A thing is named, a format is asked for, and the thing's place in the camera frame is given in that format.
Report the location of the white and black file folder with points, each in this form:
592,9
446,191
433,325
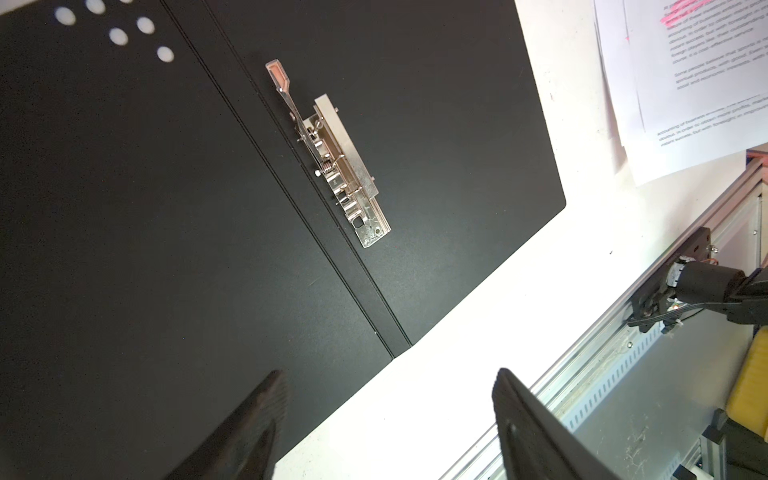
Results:
166,242

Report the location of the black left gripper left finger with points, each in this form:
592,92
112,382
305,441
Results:
245,444

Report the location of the printed paper sheets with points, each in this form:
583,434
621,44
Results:
687,80

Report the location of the aluminium front rail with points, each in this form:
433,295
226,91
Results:
651,404

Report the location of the silver folder clip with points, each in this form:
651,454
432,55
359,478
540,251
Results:
338,160

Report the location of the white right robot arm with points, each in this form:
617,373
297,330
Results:
741,298

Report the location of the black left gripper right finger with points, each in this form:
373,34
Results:
533,442

